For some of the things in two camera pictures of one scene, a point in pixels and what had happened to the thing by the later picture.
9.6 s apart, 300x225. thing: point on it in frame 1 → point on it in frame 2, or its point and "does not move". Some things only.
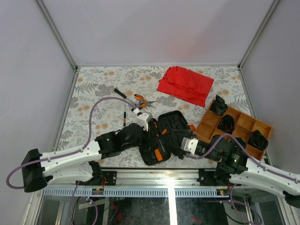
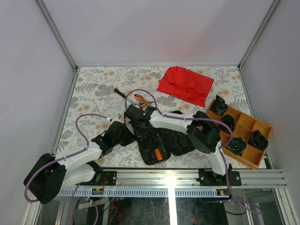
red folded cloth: [186, 85] does not move
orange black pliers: [148, 104] does not move
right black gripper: [180, 152] → [134, 127]
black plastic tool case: [163, 134] does not move
